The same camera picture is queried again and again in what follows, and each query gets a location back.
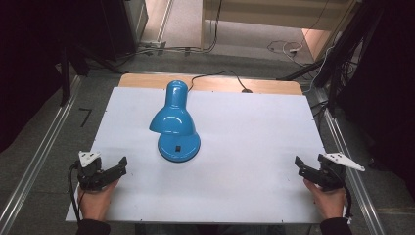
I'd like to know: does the dark cabinet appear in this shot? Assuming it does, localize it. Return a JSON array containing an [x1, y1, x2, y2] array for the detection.
[[99, 0, 150, 62]]

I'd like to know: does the black floor cable bundle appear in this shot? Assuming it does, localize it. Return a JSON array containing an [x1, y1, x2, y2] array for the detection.
[[112, 0, 224, 68]]

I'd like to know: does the dark curtain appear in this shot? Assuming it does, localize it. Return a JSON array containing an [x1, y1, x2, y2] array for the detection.
[[336, 0, 415, 192], [0, 0, 106, 155]]

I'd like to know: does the white table board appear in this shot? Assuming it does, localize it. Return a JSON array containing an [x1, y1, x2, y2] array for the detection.
[[65, 86, 328, 225]]

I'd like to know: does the aluminium floor rail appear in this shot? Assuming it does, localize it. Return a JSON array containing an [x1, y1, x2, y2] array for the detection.
[[0, 75, 82, 235], [317, 91, 388, 235]]

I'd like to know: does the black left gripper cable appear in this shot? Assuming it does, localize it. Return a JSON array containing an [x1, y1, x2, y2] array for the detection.
[[67, 162, 83, 223]]

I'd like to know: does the white floor cable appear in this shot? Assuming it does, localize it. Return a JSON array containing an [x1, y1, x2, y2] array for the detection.
[[266, 39, 305, 65]]

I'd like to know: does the person's left hand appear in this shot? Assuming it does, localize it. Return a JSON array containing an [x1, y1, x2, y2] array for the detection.
[[77, 178, 120, 223]]

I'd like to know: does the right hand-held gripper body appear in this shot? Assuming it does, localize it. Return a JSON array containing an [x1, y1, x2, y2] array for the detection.
[[316, 152, 366, 193]]

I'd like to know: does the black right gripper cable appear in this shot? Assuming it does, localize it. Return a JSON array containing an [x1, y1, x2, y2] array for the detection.
[[339, 181, 354, 220]]

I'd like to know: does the black lamp cable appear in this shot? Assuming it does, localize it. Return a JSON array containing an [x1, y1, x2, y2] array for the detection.
[[188, 70, 254, 94]]

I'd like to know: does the person's right hand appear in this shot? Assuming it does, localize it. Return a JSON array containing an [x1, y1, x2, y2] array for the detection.
[[302, 178, 347, 220]]

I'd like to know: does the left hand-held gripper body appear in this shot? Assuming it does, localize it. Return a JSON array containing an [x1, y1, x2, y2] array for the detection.
[[76, 150, 110, 192]]

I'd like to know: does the blue desk lamp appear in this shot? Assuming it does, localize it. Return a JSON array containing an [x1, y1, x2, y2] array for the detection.
[[149, 79, 202, 164]]

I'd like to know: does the black tripod stand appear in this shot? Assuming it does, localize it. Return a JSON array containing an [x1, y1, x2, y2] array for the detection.
[[276, 0, 386, 114]]

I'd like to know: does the light wooden furniture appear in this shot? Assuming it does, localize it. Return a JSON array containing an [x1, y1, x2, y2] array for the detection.
[[200, 0, 361, 62]]

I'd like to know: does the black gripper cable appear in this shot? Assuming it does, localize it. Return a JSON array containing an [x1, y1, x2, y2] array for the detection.
[[67, 162, 83, 223], [339, 181, 354, 220]]

